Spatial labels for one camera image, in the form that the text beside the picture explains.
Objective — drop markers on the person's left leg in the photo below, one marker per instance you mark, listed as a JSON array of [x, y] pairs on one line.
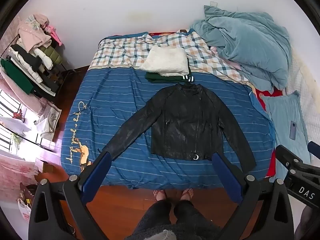
[[157, 215]]

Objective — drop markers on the teal pillow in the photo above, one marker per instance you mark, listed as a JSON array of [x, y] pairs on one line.
[[282, 115]]

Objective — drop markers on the white quilted mattress pad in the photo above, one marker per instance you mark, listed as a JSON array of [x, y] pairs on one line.
[[305, 80]]

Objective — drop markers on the rack of hanging clothes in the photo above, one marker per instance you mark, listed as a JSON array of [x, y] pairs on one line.
[[30, 55]]

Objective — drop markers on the red cloth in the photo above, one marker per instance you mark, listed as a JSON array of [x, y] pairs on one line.
[[271, 93]]

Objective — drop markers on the white plastic bag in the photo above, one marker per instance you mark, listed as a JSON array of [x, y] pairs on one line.
[[23, 210]]

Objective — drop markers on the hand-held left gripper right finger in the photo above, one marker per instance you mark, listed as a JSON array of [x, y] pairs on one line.
[[226, 177]]

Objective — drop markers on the teal duvet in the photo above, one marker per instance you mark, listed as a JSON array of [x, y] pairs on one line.
[[245, 45]]

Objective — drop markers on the person's right forearm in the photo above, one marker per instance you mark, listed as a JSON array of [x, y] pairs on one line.
[[306, 222]]

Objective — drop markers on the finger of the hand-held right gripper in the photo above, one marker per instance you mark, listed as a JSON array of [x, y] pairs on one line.
[[287, 156], [314, 148]]

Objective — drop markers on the green folded garment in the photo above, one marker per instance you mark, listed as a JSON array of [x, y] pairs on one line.
[[160, 78]]

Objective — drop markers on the blue and plaid bed sheet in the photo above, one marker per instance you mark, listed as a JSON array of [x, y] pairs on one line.
[[112, 100]]

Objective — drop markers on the clear wall hook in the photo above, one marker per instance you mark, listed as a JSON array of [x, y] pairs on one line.
[[213, 3]]

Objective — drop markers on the black leather jacket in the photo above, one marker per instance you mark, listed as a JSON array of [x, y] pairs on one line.
[[185, 120]]

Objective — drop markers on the grey phone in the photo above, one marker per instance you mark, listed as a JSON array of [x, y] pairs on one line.
[[292, 130]]

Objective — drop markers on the green potted plant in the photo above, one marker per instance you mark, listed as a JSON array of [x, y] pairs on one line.
[[16, 138]]

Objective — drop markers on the brown cardboard box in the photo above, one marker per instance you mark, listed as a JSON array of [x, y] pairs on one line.
[[45, 166]]

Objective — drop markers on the beige printed tote bag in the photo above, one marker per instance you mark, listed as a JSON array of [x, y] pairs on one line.
[[51, 116]]

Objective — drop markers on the person's leg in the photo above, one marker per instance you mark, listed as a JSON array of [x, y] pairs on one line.
[[157, 215], [190, 215]]

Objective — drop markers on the person's right leg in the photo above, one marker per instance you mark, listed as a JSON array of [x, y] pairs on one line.
[[190, 215]]

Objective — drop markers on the pink cloth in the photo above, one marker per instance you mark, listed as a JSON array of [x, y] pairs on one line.
[[220, 51]]

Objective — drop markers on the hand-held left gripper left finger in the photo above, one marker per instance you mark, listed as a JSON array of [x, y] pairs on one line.
[[96, 177]]

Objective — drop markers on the red flower plant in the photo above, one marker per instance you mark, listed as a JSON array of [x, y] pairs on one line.
[[18, 115]]

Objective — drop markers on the white fluffy folded garment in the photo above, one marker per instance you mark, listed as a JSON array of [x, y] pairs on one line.
[[165, 60]]

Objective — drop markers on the pink curtain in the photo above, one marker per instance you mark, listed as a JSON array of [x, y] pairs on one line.
[[15, 165]]

